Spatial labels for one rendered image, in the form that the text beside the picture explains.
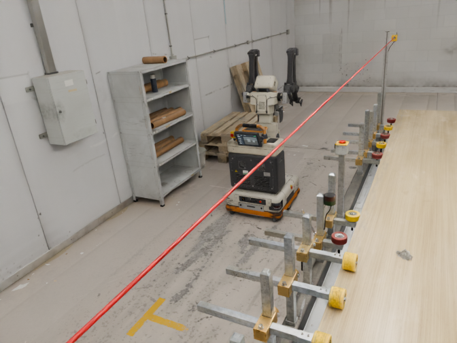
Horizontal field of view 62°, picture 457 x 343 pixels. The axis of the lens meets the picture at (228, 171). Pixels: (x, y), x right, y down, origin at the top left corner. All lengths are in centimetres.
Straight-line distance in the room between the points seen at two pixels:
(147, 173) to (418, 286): 329
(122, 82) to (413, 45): 683
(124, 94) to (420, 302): 344
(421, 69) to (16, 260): 839
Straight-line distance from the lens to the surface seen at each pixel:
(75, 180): 414
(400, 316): 168
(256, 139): 367
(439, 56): 953
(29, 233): 393
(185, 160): 522
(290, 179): 423
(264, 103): 397
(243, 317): 154
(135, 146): 442
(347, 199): 289
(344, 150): 243
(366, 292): 176
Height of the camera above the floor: 202
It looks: 23 degrees down
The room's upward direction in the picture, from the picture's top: 6 degrees counter-clockwise
